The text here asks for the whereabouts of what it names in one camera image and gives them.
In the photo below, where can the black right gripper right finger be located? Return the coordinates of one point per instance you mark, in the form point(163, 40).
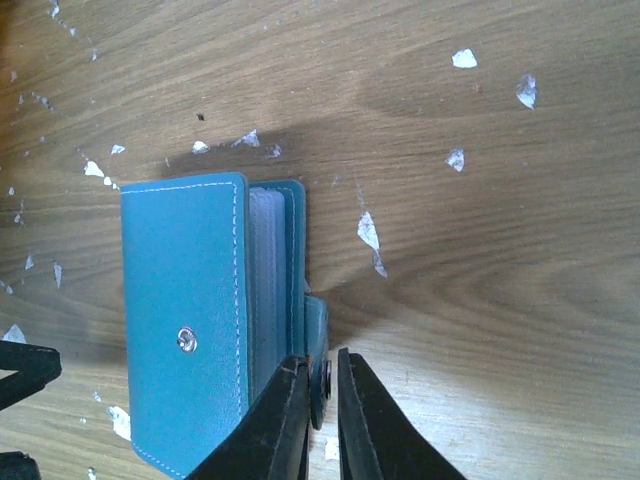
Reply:
point(376, 439)

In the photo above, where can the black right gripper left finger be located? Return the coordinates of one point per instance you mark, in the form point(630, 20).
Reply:
point(272, 440)

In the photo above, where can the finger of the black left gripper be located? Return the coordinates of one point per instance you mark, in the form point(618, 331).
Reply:
point(18, 466)
point(33, 368)

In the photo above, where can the blue leather card holder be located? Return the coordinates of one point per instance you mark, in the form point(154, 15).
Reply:
point(215, 297)

